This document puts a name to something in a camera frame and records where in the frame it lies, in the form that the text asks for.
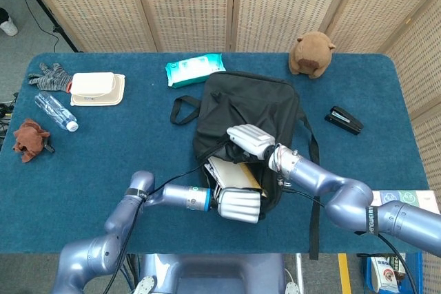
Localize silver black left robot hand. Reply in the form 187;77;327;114
209;185;262;225

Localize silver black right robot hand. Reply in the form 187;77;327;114
225;123;277;165

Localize white book with yellow spine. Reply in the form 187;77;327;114
203;155;270;202

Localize black fabric backpack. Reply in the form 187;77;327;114
170;70;321;261

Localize blue-grey robot torso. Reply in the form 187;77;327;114
132;253;301;294

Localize green wet wipes pack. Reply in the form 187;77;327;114
165;53;227;90

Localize black stapler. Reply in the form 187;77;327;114
324;105;365;136

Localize brown capybara plush toy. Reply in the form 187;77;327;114
288;30;337;80

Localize blue velvet table cover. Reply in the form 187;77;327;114
0;52;441;255

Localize blue box with white carton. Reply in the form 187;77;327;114
360;252;424;294

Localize white pink green tissue pack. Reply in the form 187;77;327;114
371;189;441;215

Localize cream plastic lunch box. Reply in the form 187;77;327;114
70;72;127;107

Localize clear plastic water bottle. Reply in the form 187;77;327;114
34;91;80;133

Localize grey knit work glove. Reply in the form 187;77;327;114
27;62;74;93

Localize brown crumpled cloth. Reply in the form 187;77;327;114
12;118;56;164

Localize white shoe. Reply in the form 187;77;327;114
0;7;19;37

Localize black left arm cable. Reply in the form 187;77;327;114
109;165;208;294

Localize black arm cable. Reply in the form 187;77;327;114
285;188;418;294
109;165;208;294

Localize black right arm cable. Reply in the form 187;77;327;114
285;188;418;294

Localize black floor cables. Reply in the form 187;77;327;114
0;92;19;149

